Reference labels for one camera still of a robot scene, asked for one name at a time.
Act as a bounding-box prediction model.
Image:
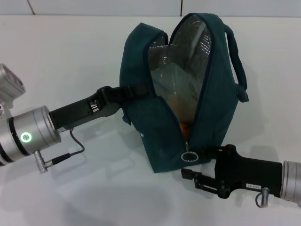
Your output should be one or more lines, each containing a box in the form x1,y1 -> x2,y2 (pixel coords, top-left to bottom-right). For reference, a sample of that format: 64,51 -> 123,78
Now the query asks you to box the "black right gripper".
181,145 -> 284,199

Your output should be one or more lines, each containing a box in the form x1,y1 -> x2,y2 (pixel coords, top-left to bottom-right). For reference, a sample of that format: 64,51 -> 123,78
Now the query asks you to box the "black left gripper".
48,84 -> 151,132

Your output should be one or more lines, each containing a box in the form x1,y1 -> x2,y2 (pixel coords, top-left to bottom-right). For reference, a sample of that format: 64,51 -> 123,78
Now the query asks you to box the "orange pear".
180,120 -> 192,137

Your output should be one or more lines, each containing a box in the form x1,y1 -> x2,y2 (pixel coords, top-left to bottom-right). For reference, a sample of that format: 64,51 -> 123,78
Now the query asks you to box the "clear container with blue-rimmed lid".
148,61 -> 203,123

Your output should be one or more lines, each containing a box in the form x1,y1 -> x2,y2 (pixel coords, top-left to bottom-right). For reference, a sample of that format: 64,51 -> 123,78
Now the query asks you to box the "dark teal insulated lunch bag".
119,13 -> 249,174

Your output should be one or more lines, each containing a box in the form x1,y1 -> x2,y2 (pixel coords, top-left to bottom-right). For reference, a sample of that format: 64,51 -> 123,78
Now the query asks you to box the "right arm cable with plug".
255,187 -> 271,208

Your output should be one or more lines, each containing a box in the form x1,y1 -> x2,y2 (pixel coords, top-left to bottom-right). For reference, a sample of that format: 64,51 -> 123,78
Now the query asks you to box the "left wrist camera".
0,63 -> 26,110

